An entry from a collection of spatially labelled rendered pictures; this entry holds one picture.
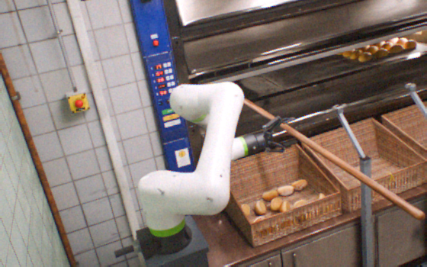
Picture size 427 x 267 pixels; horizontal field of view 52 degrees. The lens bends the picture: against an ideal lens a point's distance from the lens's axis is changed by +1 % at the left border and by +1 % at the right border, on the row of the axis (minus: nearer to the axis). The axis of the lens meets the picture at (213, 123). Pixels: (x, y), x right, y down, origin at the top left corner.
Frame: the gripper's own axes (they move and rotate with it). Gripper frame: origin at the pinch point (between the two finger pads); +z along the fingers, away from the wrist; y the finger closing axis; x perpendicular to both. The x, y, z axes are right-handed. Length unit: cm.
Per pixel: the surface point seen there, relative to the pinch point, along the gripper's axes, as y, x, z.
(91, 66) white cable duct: -41, -52, -81
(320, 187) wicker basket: 53, -22, 27
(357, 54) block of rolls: -1, -77, 96
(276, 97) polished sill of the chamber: 3, -53, 19
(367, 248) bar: 81, 7, 36
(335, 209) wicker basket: 57, -4, 24
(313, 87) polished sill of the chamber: 3, -53, 45
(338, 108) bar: 2.9, -14.5, 35.9
